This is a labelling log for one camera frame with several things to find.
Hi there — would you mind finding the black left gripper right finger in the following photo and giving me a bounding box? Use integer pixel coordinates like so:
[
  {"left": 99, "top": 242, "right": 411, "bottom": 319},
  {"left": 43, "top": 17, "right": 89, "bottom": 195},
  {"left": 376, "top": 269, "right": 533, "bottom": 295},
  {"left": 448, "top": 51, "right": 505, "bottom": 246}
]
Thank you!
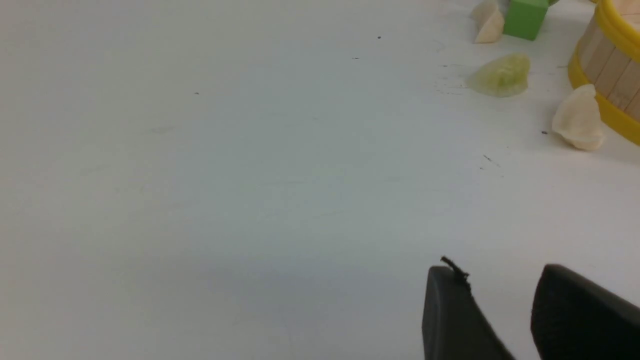
[{"left": 530, "top": 264, "right": 640, "bottom": 360}]

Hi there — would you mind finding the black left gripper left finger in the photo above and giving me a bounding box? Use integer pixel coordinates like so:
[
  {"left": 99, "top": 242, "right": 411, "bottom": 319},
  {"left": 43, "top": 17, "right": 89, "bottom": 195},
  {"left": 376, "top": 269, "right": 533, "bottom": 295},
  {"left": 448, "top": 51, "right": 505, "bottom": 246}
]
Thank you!
[{"left": 422, "top": 256, "right": 514, "bottom": 360}]

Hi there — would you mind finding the white pleated dumpling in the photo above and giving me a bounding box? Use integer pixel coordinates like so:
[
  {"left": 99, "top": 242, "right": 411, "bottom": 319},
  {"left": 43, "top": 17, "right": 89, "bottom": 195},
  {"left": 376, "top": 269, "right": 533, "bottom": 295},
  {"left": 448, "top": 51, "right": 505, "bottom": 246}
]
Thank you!
[{"left": 551, "top": 83, "right": 605, "bottom": 151}]

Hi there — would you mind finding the green translucent dumpling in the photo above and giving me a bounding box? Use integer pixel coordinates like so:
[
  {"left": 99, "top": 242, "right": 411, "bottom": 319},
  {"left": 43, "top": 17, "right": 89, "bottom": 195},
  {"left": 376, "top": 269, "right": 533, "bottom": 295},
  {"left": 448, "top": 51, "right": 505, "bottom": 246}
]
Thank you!
[{"left": 466, "top": 52, "right": 531, "bottom": 98}]

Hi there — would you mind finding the bamboo steamer tray yellow rim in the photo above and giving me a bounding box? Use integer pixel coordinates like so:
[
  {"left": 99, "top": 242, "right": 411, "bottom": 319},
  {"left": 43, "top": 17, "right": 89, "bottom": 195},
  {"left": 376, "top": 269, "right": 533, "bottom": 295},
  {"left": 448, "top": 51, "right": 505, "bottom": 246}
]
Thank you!
[{"left": 567, "top": 0, "right": 640, "bottom": 145}]

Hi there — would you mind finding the green cube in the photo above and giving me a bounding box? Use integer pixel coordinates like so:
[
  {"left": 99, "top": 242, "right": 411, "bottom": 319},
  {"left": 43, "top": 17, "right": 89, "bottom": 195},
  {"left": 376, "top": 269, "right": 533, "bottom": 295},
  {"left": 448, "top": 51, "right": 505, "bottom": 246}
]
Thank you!
[{"left": 503, "top": 0, "right": 550, "bottom": 41}]

